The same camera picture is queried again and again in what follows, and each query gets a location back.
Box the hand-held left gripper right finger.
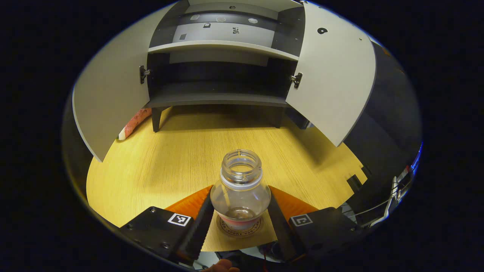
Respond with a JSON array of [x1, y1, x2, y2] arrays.
[[268, 185, 364, 264]]

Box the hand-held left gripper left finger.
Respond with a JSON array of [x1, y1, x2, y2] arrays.
[[119, 184, 215, 266]]

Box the round brown coaster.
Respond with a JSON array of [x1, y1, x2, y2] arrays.
[[216, 213, 265, 238]]

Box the clear bottle with pink label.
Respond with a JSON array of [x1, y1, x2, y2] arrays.
[[210, 149, 272, 232]]

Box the white and grey cabinet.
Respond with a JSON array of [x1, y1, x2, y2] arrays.
[[146, 0, 306, 133]]

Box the white cabinet door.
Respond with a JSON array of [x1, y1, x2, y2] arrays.
[[285, 2, 377, 147], [72, 3, 178, 163]]

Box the black backdrop cloth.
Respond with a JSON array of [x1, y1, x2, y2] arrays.
[[62, 38, 423, 212]]

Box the black bracket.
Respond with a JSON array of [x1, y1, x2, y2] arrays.
[[347, 175, 363, 192]]

